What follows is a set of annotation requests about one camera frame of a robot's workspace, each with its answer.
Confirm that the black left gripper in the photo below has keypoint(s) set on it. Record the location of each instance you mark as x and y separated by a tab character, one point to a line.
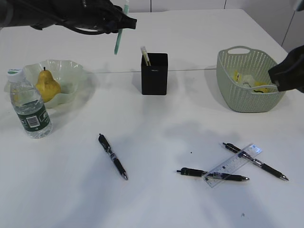
102	16

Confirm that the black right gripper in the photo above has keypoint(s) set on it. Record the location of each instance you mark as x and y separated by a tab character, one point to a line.
289	74

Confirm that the mint green pen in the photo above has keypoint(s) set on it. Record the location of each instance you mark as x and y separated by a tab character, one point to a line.
118	40

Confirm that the yellow pen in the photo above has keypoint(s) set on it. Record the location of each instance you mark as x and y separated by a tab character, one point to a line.
145	55

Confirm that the yellow white waste paper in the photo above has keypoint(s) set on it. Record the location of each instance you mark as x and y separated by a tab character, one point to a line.
248	81

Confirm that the yellow pear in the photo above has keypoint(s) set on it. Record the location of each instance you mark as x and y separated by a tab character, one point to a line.
47	85

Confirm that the clear water bottle green label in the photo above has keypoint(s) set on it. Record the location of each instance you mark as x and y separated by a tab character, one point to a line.
28	105

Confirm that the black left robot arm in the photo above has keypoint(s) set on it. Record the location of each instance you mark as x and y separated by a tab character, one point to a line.
40	14

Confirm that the green woven plastic basket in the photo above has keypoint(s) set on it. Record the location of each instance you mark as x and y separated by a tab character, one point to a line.
246	61

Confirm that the black square pen holder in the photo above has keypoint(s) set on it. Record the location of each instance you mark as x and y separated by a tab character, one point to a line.
154	78

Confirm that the green wavy glass plate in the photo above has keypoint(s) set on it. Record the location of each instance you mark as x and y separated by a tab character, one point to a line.
67	73

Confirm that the black pen under ruler top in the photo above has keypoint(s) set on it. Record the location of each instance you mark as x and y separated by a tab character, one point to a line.
255	161

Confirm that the black pen under ruler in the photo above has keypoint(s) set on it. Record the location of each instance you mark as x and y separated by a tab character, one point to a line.
255	161
214	175

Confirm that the black pen centre left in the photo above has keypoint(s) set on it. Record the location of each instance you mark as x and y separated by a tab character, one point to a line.
105	144

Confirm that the transparent plastic ruler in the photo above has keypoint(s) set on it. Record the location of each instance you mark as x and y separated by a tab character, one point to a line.
232	164

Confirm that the black pen under ruler bottom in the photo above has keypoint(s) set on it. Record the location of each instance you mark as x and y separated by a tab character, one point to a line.
214	175

